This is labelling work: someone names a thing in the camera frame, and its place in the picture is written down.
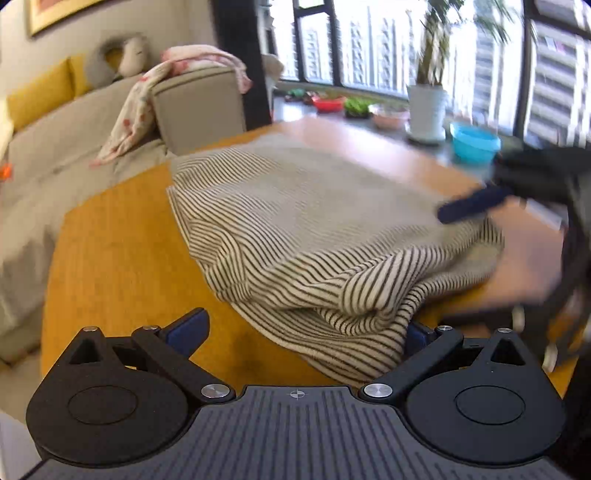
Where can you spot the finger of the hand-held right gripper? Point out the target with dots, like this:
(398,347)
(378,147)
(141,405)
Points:
(471,203)
(485,314)

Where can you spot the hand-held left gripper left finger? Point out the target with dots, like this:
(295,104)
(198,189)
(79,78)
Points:
(187,334)

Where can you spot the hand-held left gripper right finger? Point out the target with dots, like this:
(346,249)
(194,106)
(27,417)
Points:
(420,341)

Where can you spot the striped knit garment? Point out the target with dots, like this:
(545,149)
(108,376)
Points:
(314,230)

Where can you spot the teal plastic basin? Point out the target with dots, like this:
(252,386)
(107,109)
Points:
(475,143)

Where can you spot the white ribbed plant pot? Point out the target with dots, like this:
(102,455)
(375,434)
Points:
(427,113)

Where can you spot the pink plastic basin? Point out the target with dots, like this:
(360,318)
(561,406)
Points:
(389,116)

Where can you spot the tray of green plants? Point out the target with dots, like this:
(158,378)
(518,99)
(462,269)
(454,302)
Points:
(358,107)

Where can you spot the tall bamboo plant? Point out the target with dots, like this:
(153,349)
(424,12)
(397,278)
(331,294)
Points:
(436,41)

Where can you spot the red plastic basin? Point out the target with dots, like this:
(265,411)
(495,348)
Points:
(328,104)

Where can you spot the grey fabric sofa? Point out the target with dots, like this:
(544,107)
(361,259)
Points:
(60,184)

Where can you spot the pink floral blanket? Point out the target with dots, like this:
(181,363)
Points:
(138,106)

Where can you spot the beige hanging cloth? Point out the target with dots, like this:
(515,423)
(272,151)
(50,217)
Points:
(272,69)

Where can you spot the large mustard yellow cushion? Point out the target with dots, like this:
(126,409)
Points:
(41,94)

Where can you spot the grey neck pillow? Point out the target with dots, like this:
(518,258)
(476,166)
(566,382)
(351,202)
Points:
(99,64)

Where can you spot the beige bear face pillow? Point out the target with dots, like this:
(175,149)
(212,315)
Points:
(134,55)

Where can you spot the red framed wall picture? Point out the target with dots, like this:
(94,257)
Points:
(60,14)

